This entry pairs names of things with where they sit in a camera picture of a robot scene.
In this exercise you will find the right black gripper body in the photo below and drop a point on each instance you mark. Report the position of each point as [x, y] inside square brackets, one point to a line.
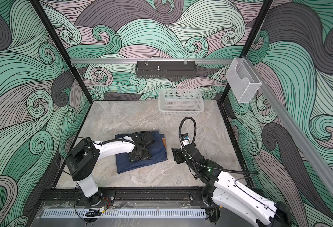
[181, 158]

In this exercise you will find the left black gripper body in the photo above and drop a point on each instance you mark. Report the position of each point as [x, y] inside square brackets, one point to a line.
[145, 154]

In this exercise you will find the dark blue denim trousers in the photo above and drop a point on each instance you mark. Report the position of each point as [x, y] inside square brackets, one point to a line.
[150, 150]

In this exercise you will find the white perforated plastic basket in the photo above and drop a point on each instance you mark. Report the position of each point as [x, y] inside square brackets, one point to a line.
[180, 102]

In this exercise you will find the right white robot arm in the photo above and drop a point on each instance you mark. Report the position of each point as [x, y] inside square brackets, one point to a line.
[223, 190]

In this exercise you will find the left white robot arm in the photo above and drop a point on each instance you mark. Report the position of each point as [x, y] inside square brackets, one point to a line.
[82, 160]

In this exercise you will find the black perforated metal tray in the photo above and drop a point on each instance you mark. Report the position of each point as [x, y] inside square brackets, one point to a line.
[165, 69]

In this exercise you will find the clear plastic wall bin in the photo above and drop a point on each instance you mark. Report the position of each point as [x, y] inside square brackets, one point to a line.
[243, 79]

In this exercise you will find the white slotted cable duct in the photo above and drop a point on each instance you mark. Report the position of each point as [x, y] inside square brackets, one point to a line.
[127, 213]

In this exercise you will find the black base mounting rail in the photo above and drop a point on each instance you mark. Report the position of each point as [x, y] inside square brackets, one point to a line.
[189, 195]

